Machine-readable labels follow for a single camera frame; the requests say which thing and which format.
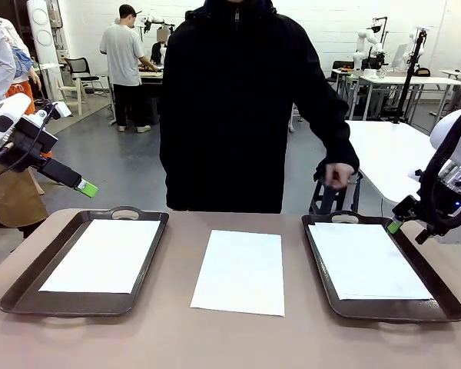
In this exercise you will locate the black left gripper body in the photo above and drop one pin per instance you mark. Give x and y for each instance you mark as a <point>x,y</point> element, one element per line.
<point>28,144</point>

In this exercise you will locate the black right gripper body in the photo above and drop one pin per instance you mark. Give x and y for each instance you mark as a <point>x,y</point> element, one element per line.
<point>445,200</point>

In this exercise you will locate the white A4 sheet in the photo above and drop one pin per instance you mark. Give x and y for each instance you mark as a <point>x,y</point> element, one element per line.
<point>369,261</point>
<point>311,230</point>
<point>103,253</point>

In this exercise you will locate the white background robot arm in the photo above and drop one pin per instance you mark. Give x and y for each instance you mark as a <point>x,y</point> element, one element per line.
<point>363,46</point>

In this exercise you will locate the person's left hand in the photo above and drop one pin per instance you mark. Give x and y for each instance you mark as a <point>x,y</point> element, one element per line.
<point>338,175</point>

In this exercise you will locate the brown cardboard box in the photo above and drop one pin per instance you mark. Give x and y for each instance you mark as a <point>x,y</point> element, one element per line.
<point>11,196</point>

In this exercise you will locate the large white table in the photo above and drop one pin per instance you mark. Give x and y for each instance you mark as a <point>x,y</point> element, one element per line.
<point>388,153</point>

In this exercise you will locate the white wooden chair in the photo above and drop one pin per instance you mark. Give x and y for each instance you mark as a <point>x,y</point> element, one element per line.
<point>71,96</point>

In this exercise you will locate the black step stool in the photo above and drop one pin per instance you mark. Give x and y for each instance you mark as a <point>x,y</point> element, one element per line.
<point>330,200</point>

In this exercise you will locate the mannequin with orange trousers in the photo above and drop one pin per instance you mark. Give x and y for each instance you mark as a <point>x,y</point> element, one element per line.
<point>0,57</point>

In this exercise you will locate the black mesh office chair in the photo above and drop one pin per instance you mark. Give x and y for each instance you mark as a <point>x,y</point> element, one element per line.
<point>78,67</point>

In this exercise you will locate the brown plastic tray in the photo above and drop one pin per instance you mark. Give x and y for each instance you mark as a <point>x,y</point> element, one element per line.
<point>445,311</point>
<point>27,303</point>

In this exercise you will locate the white tall air conditioner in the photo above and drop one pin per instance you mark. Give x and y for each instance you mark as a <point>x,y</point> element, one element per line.
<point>42,34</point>

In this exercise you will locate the white background desk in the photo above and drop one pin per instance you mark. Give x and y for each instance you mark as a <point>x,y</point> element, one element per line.
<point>407,80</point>

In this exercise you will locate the person in grey shirt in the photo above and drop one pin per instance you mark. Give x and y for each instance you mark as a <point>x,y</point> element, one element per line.
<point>123,57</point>

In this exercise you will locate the black tripod stand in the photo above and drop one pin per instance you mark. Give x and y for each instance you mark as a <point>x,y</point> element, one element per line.
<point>409,77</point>

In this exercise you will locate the seated person in black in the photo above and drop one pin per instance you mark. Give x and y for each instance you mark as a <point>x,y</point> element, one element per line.
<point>157,52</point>

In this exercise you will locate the white A4 paper stack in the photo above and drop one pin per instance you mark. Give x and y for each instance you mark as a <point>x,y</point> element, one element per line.
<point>240,273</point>

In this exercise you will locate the person in black jacket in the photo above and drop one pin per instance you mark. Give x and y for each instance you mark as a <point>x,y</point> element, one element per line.
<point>230,115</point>

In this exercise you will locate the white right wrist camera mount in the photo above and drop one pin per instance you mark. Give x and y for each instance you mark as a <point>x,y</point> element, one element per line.
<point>415,175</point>

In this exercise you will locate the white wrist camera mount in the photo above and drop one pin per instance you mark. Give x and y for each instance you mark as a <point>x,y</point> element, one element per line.
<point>415,175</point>
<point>59,109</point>

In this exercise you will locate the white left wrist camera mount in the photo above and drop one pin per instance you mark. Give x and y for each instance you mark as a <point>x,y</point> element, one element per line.
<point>59,109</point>

